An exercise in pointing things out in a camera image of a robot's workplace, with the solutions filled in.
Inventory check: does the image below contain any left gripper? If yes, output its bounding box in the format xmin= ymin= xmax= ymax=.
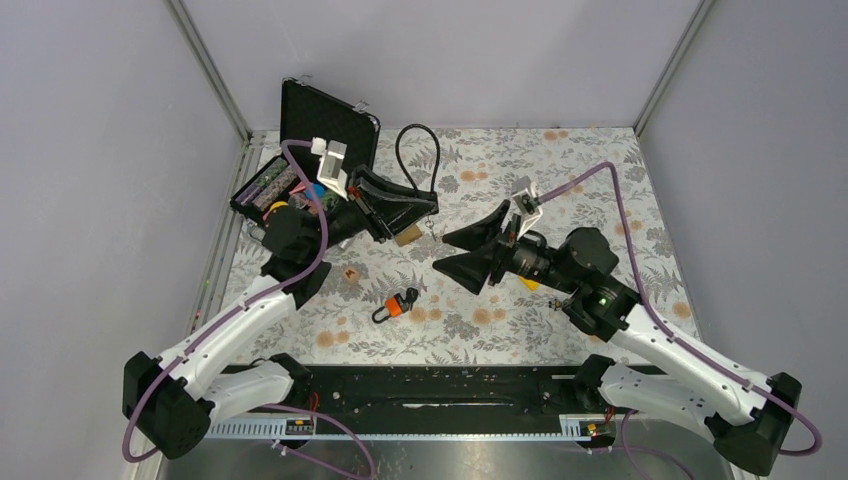
xmin=307 ymin=166 xmax=439 ymax=257

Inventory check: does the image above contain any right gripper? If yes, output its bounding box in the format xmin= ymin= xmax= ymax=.
xmin=432 ymin=199 xmax=581 ymax=295

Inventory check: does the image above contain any large brass padlock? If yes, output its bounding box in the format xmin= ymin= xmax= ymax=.
xmin=394 ymin=224 xmax=423 ymax=247

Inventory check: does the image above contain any black cable lock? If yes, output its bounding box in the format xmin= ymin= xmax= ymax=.
xmin=395 ymin=123 xmax=443 ymax=200

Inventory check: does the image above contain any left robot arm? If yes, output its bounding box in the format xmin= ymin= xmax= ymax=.
xmin=122 ymin=164 xmax=438 ymax=463

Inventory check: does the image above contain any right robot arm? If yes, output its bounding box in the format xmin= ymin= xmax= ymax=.
xmin=433 ymin=203 xmax=801 ymax=477

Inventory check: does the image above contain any yellow block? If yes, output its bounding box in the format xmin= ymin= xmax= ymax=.
xmin=520 ymin=277 xmax=539 ymax=291

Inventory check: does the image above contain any wooden letter cube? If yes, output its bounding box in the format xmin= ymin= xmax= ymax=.
xmin=343 ymin=266 xmax=361 ymax=285

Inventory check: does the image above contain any orange black carabiner clip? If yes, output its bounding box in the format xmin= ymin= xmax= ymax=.
xmin=371 ymin=287 xmax=419 ymax=324

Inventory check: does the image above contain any floral table mat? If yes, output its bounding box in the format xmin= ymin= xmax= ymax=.
xmin=215 ymin=127 xmax=700 ymax=367

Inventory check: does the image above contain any black poker chip case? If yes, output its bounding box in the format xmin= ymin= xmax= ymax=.
xmin=229 ymin=78 xmax=382 ymax=233

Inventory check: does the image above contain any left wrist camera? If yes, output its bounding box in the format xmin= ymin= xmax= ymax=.
xmin=310 ymin=137 xmax=348 ymax=201

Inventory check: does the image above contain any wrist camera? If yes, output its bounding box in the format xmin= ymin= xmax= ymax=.
xmin=511 ymin=176 xmax=543 ymax=237
xmin=310 ymin=137 xmax=348 ymax=201

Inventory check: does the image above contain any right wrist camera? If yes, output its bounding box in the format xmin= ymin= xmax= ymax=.
xmin=511 ymin=176 xmax=543 ymax=237

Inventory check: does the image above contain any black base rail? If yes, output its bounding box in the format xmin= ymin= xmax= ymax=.
xmin=211 ymin=362 xmax=637 ymax=439

